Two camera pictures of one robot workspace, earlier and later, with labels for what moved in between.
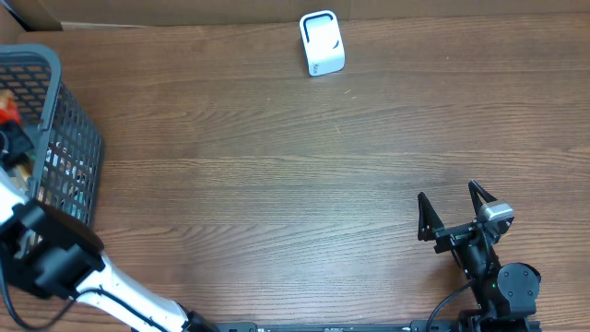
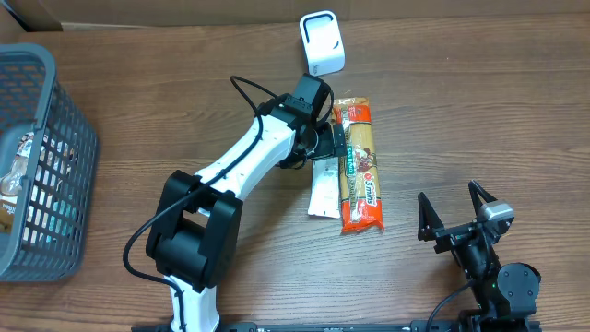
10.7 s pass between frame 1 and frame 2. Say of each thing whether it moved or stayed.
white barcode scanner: stayed
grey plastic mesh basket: stayed
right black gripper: stayed
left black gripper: moved
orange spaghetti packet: moved
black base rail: stayed
